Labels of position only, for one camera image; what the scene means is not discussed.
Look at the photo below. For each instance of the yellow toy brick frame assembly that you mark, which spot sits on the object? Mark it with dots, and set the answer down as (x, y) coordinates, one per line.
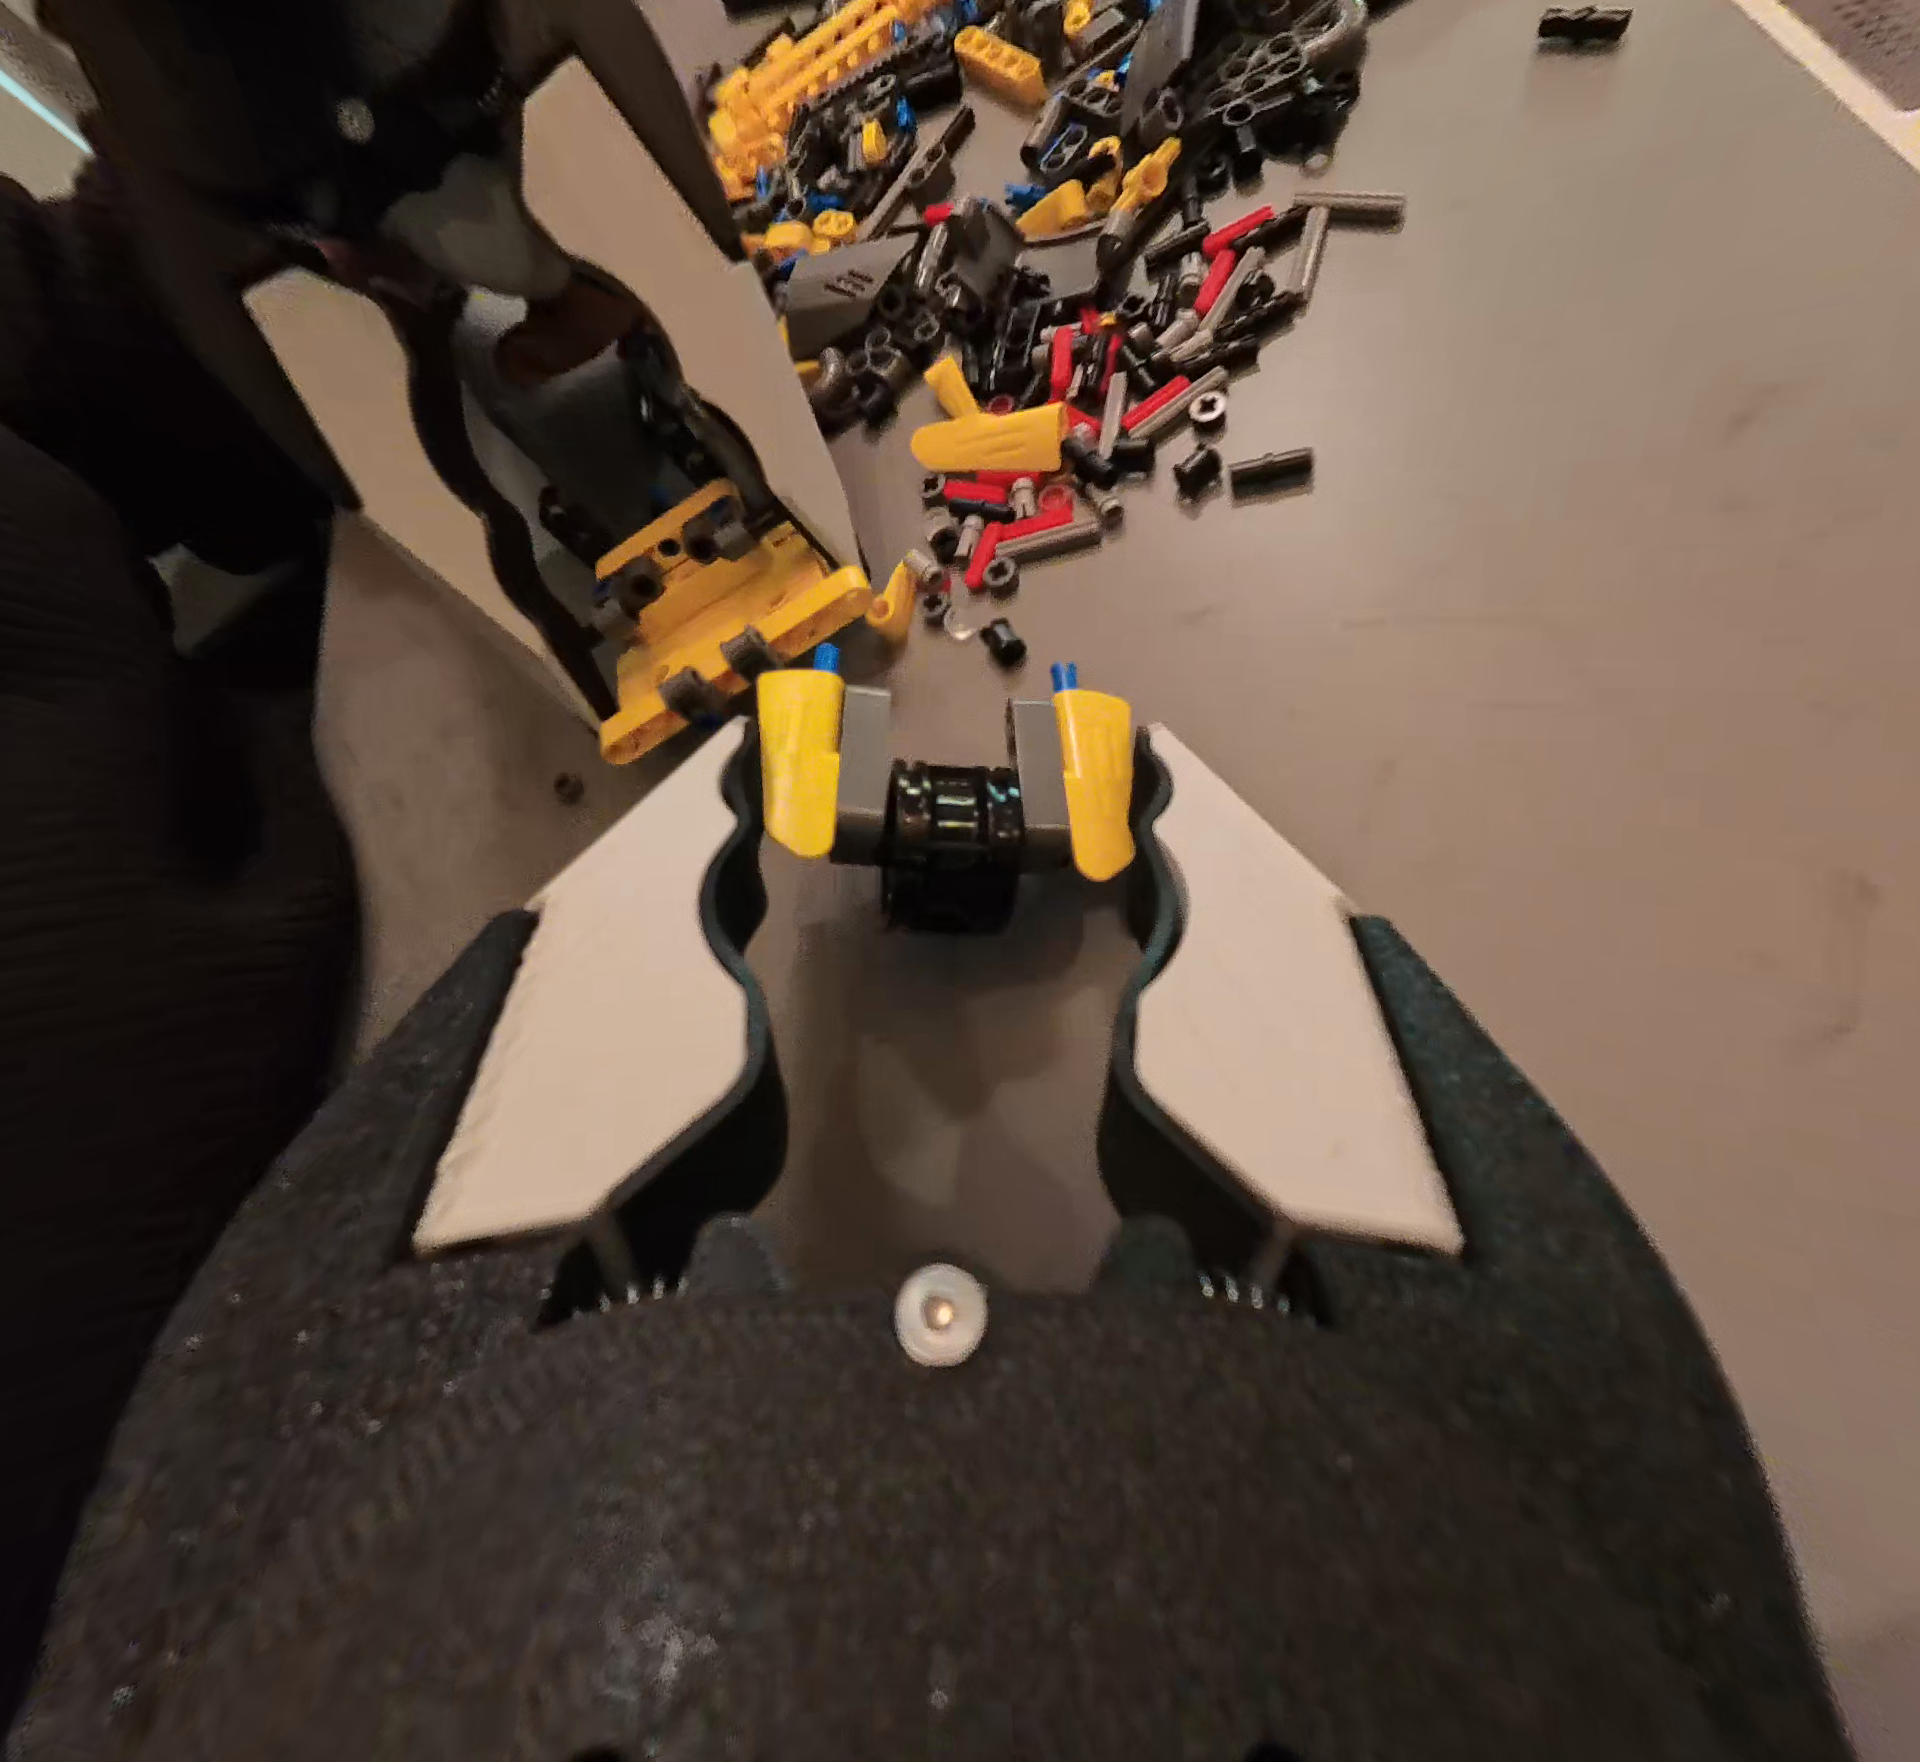
(720, 593)

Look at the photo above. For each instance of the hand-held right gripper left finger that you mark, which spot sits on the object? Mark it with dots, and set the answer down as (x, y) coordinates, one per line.
(600, 1013)

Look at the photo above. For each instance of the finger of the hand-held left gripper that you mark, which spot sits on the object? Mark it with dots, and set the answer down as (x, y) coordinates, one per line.
(388, 444)
(758, 398)

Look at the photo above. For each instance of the pile of toy brick parts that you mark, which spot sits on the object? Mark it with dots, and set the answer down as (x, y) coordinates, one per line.
(1140, 141)

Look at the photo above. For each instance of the person's left hand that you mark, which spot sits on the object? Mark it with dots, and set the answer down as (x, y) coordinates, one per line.
(562, 338)

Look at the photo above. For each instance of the person's left forearm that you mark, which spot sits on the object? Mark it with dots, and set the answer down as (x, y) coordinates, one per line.
(135, 892)

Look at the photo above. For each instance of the black wheel assembly yellow panels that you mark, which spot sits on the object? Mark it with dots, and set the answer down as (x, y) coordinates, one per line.
(938, 819)

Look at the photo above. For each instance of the lone black pin connector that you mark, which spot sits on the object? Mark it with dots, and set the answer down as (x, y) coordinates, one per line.
(1584, 22)

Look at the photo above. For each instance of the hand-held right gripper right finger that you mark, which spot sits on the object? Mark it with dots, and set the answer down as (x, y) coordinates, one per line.
(1274, 1045)

